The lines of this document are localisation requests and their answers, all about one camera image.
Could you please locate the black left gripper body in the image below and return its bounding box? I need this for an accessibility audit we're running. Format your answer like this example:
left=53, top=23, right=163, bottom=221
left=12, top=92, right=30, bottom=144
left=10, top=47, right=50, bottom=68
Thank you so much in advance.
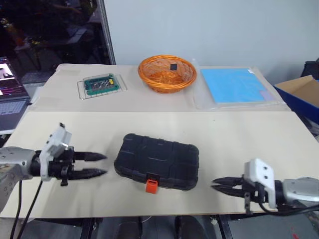
left=48, top=147, right=76, bottom=187

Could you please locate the green screwdriver bit case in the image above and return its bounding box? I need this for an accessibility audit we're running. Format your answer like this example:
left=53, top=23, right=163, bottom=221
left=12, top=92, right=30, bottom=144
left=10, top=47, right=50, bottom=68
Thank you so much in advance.
left=83, top=73, right=120, bottom=97

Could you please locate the black plastic tool case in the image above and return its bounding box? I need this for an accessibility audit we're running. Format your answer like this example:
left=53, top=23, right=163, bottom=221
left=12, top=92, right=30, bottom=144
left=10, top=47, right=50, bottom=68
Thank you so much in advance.
left=114, top=132, right=200, bottom=194

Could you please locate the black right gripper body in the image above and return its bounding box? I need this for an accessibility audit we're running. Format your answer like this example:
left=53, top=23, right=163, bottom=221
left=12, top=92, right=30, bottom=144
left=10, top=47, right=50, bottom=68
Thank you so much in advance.
left=240, top=175, right=270, bottom=215

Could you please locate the metal window pillar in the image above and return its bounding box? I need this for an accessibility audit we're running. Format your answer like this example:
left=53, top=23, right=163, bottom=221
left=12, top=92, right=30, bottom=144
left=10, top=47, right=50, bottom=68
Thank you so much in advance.
left=96, top=0, right=117, bottom=65

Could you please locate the black table frame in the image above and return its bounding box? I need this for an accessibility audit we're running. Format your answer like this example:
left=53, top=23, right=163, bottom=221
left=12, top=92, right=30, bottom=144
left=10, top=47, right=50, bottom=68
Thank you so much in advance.
left=34, top=214, right=275, bottom=239

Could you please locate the blue cardboard box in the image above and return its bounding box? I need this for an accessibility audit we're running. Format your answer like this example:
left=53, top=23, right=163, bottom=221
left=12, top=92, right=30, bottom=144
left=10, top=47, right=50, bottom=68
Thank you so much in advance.
left=274, top=74, right=319, bottom=125

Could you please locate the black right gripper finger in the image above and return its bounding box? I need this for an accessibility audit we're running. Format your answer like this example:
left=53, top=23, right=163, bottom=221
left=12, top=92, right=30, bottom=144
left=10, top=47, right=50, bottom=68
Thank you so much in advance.
left=211, top=184, right=246, bottom=199
left=211, top=176, right=244, bottom=186

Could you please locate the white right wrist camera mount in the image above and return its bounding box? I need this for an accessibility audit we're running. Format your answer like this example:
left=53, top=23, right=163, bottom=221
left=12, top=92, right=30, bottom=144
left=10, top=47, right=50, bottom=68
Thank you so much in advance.
left=243, top=158, right=277, bottom=210

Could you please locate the black chair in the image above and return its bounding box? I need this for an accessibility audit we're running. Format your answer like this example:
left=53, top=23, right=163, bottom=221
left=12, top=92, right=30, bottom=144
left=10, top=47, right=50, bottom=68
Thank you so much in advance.
left=300, top=58, right=319, bottom=81

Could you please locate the orange woven basket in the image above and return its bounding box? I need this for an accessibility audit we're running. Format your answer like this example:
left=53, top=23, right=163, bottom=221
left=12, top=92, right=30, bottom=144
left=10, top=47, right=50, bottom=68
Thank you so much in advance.
left=137, top=54, right=198, bottom=94

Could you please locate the blue sheet pad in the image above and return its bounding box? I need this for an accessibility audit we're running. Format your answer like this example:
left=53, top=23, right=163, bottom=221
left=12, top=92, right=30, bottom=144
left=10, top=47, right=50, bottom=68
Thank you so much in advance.
left=200, top=67, right=276, bottom=104

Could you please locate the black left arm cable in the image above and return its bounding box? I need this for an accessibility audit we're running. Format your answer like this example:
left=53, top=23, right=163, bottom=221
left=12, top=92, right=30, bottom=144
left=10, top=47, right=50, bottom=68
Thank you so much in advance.
left=9, top=178, right=43, bottom=239

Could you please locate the dark rounded shape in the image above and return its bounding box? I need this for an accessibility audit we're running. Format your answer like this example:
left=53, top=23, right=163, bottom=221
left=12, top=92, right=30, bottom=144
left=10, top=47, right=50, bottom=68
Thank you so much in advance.
left=116, top=217, right=143, bottom=239
left=174, top=216, right=208, bottom=239

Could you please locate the open laptop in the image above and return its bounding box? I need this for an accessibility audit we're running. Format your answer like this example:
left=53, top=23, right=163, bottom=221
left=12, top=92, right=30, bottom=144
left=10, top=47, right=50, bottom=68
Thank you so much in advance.
left=0, top=56, right=32, bottom=133

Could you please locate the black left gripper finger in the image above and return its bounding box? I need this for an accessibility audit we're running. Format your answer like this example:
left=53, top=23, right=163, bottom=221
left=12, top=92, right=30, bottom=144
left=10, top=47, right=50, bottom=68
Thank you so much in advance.
left=74, top=151, right=108, bottom=162
left=67, top=168, right=109, bottom=181

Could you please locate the clear plastic sleeve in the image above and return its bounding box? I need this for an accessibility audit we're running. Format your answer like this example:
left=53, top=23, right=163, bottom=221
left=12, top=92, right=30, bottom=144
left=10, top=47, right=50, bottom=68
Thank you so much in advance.
left=190, top=58, right=288, bottom=111

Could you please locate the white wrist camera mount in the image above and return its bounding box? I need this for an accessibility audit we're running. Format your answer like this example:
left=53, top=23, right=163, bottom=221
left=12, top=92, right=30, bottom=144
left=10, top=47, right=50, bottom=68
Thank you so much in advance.
left=243, top=158, right=277, bottom=210
left=39, top=122, right=73, bottom=182

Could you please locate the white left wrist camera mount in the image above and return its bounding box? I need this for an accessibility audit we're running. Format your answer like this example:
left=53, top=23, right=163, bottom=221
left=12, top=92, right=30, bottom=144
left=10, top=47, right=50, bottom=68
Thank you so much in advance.
left=39, top=122, right=73, bottom=182

